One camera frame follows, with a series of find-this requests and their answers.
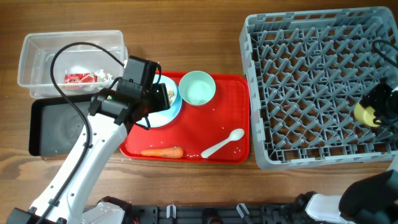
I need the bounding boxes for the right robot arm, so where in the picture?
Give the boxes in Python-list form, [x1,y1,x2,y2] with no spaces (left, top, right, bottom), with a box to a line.
[289,83,397,223]

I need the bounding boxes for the light blue plate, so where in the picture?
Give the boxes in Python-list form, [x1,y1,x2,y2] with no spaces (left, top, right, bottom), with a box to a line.
[148,90,182,128]

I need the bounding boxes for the mint green bowl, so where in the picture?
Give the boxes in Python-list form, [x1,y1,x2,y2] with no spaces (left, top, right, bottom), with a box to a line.
[178,71,216,106]

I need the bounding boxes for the yellow plastic cup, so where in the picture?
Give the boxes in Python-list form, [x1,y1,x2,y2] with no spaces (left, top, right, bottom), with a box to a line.
[354,103,381,127]

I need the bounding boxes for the white plastic spoon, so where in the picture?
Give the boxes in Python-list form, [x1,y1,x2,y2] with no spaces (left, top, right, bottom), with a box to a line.
[200,128,245,159]

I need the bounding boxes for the black plastic tray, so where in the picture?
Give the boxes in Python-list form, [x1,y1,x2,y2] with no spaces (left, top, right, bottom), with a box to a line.
[29,97,84,157]

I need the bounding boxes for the light blue small bowl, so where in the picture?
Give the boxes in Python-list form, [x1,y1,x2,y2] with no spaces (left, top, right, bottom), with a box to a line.
[154,75,178,105]

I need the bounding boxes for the rice and food scraps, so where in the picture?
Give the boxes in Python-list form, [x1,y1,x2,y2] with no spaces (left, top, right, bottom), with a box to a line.
[168,90,176,105]

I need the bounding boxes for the red serving tray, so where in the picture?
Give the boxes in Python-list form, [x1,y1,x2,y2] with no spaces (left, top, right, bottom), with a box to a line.
[120,74,250,164]

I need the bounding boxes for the red snack wrapper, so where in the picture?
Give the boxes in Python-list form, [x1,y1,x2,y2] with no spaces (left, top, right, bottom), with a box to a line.
[64,73,97,84]

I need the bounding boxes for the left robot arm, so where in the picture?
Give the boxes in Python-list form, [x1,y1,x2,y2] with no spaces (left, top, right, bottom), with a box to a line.
[7,56,170,223]

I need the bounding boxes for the clear plastic bin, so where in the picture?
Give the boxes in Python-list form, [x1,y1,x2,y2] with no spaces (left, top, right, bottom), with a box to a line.
[17,30,127,98]

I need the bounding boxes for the grey dishwasher rack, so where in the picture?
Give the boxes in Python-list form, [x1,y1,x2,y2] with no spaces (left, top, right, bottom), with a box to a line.
[239,6,397,170]

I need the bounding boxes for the white tissue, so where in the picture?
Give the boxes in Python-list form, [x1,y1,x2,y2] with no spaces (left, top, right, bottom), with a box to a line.
[94,69,113,82]

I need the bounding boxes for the orange carrot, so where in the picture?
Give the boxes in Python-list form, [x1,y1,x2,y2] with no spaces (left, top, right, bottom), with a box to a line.
[141,147,183,159]

